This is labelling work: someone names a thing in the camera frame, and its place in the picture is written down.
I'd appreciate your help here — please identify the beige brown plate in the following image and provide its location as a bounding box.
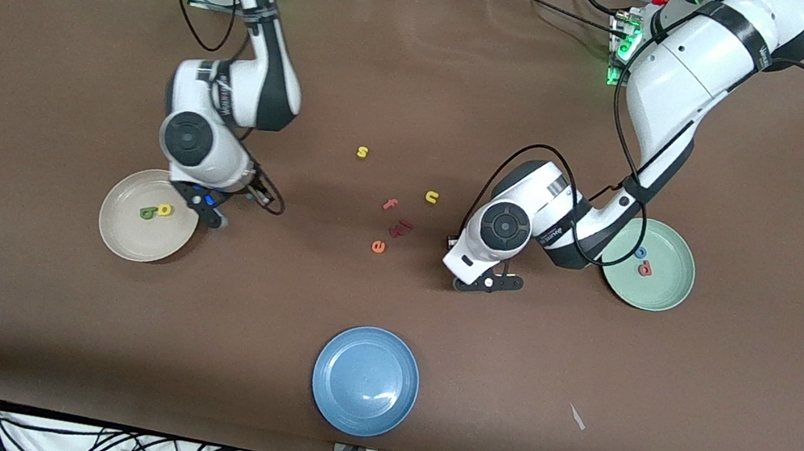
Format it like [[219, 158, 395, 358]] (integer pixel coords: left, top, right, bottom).
[[93, 161, 206, 271]]

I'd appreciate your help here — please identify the blue plate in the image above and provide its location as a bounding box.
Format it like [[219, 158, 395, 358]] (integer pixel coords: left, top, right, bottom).
[[304, 317, 428, 445]]

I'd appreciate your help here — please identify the white paper scrap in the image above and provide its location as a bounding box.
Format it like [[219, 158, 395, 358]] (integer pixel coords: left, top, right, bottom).
[[565, 402, 591, 432]]

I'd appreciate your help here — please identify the pale green plate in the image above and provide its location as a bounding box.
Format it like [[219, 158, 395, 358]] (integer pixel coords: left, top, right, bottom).
[[594, 212, 704, 318]]

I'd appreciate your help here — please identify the brown table cover sheet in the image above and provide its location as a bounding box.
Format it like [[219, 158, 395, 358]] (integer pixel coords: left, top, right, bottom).
[[0, 0, 804, 451]]

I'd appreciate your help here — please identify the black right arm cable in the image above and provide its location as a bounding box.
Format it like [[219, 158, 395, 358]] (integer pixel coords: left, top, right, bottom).
[[140, 0, 322, 219]]

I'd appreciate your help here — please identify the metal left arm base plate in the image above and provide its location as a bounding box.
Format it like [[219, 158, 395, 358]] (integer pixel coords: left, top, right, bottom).
[[601, 8, 646, 91]]

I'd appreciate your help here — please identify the black table cable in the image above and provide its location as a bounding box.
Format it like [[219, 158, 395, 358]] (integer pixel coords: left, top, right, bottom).
[[486, 0, 626, 40], [565, 0, 635, 23]]

